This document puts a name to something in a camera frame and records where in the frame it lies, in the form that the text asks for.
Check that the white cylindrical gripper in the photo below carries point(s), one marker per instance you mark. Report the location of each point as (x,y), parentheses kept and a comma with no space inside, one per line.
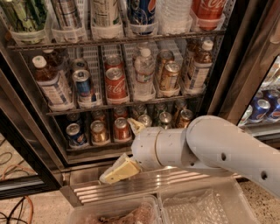
(144,148)

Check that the brown tea bottle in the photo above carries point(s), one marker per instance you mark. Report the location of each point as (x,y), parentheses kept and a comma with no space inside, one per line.
(53,58)
(53,84)

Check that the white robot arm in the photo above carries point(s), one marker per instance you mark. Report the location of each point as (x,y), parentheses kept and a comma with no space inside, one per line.
(209,145)

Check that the red can bottom shelf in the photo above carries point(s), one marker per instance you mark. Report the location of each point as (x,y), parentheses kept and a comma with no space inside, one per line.
(121,129)

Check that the silver can bottom shelf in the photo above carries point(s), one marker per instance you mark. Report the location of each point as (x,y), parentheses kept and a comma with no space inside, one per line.
(145,120)

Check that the silver can shelf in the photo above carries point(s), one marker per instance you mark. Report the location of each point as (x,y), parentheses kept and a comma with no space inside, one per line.
(67,14)
(145,120)

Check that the steel fridge bottom grille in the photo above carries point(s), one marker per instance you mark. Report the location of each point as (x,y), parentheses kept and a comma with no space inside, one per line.
(82,169)

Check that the green can bottom shelf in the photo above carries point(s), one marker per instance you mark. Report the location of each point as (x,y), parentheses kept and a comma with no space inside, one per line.
(165,120)

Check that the blue pepsi can bottom shelf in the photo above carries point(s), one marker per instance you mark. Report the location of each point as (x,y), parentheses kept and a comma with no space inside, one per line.
(75,135)

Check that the front gold can middle shelf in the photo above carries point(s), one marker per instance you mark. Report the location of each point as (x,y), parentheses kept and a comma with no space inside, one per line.
(170,75)

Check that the gold can shelf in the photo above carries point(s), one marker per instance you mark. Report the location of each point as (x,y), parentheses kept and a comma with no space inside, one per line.
(162,57)
(170,75)

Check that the clear water bottle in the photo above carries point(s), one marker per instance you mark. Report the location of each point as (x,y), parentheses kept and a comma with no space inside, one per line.
(144,66)

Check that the rear gold can middle shelf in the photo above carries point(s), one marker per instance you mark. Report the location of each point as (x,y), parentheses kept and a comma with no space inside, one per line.
(162,57)

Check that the rear pepsi can middle shelf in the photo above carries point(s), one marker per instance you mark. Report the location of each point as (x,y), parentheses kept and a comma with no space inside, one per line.
(79,64)

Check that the fridge left glass door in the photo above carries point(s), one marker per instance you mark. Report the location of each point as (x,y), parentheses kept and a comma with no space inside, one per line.
(20,130)

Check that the fridge glass door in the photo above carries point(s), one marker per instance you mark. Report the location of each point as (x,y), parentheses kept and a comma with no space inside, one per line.
(249,49)
(20,130)

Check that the right front tea bottle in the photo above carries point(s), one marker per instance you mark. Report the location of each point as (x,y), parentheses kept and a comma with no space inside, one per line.
(200,65)

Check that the right rear tea bottle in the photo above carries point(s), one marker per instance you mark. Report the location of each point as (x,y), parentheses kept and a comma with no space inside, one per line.
(192,46)

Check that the fridge right glass door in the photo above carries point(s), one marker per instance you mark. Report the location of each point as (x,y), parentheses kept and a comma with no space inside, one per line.
(249,49)

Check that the blue pepsi bottle top shelf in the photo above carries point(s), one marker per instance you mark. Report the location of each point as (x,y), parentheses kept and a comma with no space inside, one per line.
(141,12)

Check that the white labelled bottle top shelf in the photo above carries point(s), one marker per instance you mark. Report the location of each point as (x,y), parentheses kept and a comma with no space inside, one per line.
(105,13)

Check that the clear bottle top shelf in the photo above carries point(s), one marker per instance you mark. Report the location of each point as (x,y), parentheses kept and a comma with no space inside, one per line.
(174,16)

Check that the silver can top shelf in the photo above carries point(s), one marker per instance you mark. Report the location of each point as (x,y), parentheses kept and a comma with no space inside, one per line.
(67,14)

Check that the red coca-cola bottle top shelf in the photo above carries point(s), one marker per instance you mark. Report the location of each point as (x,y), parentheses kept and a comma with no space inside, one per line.
(208,12)

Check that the green bottle top shelf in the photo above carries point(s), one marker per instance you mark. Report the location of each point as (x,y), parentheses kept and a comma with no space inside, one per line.
(25,15)

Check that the gold can bottom left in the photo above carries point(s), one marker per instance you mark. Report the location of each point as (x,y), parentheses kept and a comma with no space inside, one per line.
(99,132)

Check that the gold can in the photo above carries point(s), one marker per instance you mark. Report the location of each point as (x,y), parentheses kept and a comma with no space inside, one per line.
(184,118)
(99,132)

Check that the front red coca-cola can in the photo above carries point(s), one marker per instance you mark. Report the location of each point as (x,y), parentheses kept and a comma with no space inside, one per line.
(115,83)

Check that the red coca-cola can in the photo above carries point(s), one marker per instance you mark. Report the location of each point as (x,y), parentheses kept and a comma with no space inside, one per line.
(115,83)
(113,61)

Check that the gold can bottom right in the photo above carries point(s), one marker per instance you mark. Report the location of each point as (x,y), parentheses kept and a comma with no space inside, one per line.
(184,118)

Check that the left clear plastic bin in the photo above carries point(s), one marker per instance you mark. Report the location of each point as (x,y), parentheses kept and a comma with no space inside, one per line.
(137,210)

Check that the clear plastic bin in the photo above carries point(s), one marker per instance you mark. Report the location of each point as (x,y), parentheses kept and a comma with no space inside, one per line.
(137,210)
(205,201)

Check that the front blue pepsi can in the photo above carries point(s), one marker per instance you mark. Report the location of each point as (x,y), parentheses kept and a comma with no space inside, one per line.
(84,86)

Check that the rear red coca-cola can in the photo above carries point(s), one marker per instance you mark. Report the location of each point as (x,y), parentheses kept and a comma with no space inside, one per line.
(113,61)

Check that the right clear plastic bin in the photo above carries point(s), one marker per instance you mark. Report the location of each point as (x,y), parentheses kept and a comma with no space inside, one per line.
(205,201)

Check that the pepsi can behind door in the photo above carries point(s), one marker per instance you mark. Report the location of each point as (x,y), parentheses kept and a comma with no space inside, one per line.
(273,97)
(260,108)

